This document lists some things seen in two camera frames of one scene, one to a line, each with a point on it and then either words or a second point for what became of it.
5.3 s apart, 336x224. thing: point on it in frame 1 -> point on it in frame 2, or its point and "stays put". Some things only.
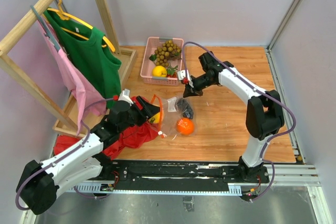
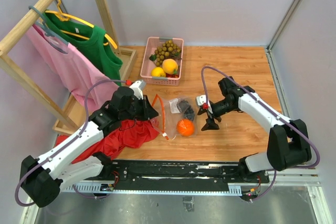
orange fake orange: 185,126 stays put
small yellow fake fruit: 155,119 -> 168,65
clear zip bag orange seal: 177,116 stays put
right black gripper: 189,91 -> 210,124
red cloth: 133,138 stays put
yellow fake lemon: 159,71 stays put
